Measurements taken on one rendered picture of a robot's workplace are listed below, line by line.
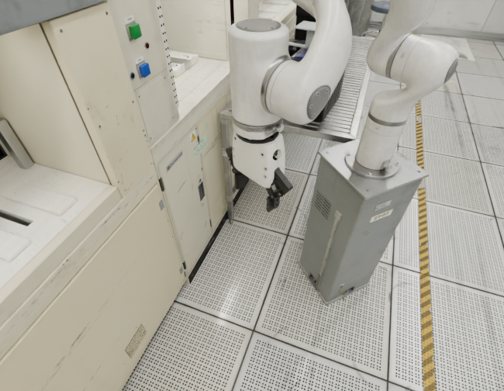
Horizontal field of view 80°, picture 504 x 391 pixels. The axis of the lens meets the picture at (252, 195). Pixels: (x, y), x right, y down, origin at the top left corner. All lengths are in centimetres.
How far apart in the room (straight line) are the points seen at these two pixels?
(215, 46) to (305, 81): 127
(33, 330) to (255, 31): 81
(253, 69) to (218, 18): 118
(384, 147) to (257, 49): 73
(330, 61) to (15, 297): 78
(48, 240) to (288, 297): 113
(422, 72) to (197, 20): 107
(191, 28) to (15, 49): 96
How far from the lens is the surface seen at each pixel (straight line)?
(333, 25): 43
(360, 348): 160
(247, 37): 43
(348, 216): 116
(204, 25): 165
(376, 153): 110
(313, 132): 131
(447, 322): 183
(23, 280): 85
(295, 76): 41
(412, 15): 87
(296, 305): 162
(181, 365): 154
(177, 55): 166
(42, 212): 98
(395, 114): 103
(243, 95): 46
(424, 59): 95
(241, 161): 57
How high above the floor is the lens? 145
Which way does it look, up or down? 44 degrees down
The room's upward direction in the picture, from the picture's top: straight up
